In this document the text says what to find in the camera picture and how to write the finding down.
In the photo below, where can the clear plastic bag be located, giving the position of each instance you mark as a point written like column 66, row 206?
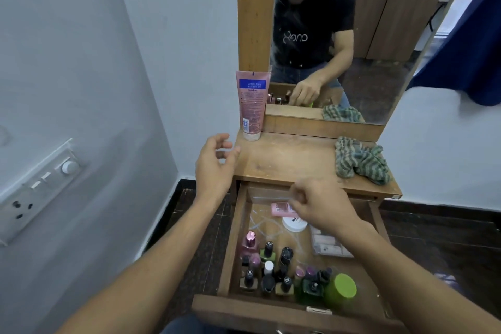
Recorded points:
column 264, row 198

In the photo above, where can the person's left forearm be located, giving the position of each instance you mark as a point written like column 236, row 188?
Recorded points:
column 148, row 267

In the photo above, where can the person's left thumb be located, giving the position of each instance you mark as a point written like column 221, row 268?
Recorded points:
column 236, row 157

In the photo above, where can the blue curtain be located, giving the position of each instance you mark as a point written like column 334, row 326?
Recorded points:
column 465, row 40

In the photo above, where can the white label sticker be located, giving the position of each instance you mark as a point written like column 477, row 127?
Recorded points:
column 319, row 310

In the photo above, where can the group of nail polish bottles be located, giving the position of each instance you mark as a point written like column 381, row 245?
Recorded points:
column 274, row 267

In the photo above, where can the person's left hand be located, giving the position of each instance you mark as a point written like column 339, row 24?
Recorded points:
column 211, row 177

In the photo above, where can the white round jar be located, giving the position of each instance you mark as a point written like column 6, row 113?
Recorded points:
column 293, row 225

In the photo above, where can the green capped bottle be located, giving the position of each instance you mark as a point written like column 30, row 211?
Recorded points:
column 339, row 290

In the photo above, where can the wooden drawer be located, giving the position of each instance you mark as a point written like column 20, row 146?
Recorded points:
column 235, row 267

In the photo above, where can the green striped cloth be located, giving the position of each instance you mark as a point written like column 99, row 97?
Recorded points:
column 362, row 161

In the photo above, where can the white wall switch panel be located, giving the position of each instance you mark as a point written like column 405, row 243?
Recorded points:
column 35, row 193

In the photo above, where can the person's right hand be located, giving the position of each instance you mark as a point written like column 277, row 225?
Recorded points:
column 323, row 204

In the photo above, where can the pink perfume bottle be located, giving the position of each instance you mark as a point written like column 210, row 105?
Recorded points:
column 249, row 245

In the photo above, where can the person's right thumb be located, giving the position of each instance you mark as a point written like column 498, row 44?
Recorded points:
column 299, row 201

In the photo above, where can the wooden framed mirror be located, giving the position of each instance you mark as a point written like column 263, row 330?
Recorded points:
column 372, row 32

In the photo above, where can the person's right forearm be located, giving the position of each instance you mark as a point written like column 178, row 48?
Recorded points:
column 411, row 279

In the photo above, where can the wooden dressing table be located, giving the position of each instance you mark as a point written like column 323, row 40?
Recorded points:
column 281, row 157

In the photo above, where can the pink packet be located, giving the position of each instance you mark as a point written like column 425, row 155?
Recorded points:
column 281, row 209

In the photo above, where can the pink lotion tube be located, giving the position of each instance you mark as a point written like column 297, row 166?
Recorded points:
column 252, row 104

